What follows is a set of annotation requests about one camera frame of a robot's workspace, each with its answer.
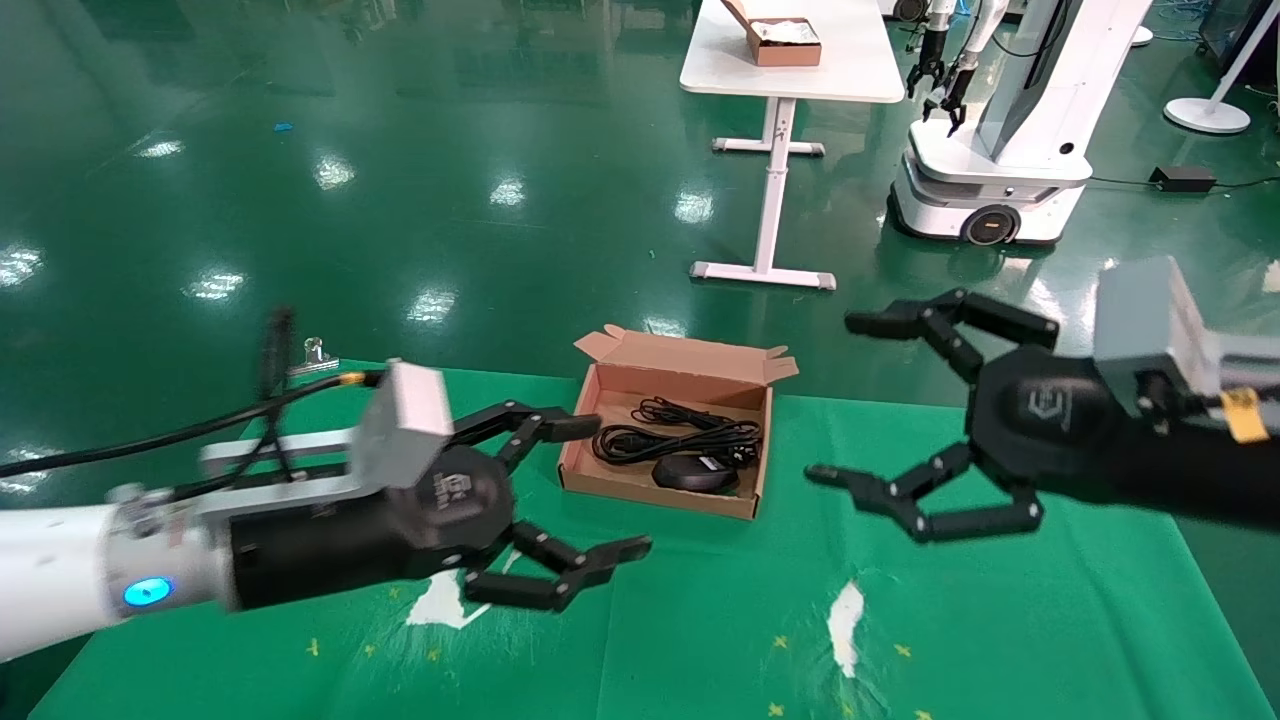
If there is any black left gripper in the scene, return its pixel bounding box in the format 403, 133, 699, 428
230, 400, 653, 613

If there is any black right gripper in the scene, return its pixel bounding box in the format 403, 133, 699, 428
805, 288, 1280, 546

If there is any thick black power cable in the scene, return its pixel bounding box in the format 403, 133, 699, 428
592, 418, 763, 469

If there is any black computer mouse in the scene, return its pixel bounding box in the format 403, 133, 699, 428
652, 455, 741, 494

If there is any open brown cardboard box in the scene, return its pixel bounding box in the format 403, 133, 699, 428
558, 325, 801, 521

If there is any small brown cardboard box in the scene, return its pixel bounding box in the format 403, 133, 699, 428
722, 0, 823, 67

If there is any green table cloth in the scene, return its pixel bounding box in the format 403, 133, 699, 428
30, 360, 1251, 720

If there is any silver metal binder clip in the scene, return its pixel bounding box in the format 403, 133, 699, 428
290, 337, 341, 377

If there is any white wheeled robot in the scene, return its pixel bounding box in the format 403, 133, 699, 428
888, 0, 1153, 247

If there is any black power adapter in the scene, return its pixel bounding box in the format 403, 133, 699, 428
1150, 165, 1219, 194

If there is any white floor stand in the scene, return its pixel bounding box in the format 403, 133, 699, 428
1165, 25, 1280, 134

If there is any white standing desk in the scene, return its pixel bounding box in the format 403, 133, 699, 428
680, 0, 906, 291

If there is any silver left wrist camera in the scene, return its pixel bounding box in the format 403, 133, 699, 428
355, 360, 456, 491

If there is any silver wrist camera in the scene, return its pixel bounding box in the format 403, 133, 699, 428
355, 360, 456, 491
1092, 255, 1226, 416

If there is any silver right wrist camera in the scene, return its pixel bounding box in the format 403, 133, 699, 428
1092, 255, 1226, 416

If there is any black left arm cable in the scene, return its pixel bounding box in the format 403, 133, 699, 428
0, 305, 393, 481

